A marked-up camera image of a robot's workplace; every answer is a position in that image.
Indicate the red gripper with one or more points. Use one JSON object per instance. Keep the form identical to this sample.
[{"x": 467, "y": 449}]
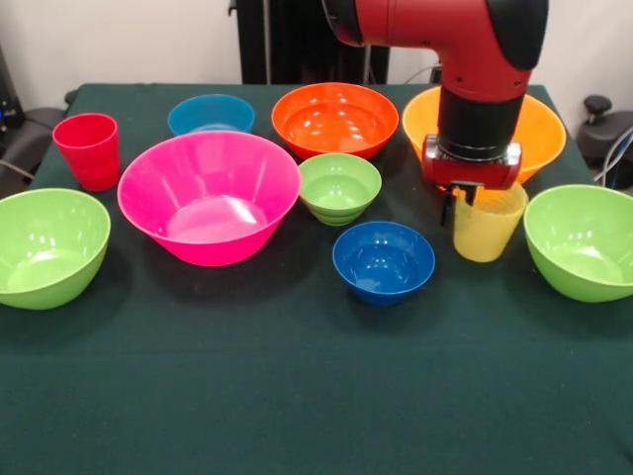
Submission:
[{"x": 470, "y": 173}]

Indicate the yellow plastic cup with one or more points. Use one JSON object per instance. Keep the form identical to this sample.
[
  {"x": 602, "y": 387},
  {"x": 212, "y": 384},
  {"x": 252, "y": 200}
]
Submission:
[{"x": 489, "y": 232}]

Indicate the small green plastic bowl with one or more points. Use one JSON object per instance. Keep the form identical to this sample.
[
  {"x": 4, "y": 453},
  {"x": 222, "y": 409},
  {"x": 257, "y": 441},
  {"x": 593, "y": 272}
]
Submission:
[{"x": 338, "y": 183}]

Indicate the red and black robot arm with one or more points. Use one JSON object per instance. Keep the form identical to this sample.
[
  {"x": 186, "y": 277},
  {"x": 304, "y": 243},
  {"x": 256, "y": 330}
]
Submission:
[{"x": 475, "y": 114}]

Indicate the black computer tower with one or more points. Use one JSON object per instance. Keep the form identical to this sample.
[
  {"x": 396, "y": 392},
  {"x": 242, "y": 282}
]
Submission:
[{"x": 7, "y": 99}]

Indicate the dark blue plastic bowl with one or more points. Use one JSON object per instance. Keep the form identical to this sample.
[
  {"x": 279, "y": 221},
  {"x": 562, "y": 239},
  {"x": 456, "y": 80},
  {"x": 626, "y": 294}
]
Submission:
[{"x": 383, "y": 262}]

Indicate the large orange plastic bowl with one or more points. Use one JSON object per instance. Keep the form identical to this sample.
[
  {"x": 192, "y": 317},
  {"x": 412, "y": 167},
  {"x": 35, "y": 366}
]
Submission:
[{"x": 539, "y": 133}]

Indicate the black power adapter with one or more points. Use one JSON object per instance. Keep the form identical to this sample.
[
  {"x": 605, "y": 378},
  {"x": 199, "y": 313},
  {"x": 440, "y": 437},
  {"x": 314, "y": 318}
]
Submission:
[{"x": 436, "y": 74}]

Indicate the large green plastic bowl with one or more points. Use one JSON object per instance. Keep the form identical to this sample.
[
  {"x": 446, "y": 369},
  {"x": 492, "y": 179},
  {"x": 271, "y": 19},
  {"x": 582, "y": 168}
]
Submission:
[
  {"x": 583, "y": 247},
  {"x": 49, "y": 247}
]

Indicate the red-orange plastic bowl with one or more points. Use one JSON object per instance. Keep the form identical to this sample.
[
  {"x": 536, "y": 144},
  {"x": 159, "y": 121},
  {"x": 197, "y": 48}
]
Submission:
[{"x": 336, "y": 119}]

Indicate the large pink plastic bowl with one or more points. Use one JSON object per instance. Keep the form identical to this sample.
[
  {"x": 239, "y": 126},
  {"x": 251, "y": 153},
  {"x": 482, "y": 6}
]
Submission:
[{"x": 207, "y": 198}]

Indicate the light blue plastic bowl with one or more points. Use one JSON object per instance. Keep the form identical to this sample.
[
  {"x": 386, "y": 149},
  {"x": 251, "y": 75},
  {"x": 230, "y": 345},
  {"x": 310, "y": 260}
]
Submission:
[{"x": 210, "y": 114}]

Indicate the dark green tablecloth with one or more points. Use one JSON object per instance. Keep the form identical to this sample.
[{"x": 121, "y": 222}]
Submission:
[{"x": 198, "y": 396}]

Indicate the red plastic cup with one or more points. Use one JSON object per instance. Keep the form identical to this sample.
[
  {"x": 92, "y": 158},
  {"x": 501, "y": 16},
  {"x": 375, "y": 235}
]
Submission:
[{"x": 89, "y": 153}]

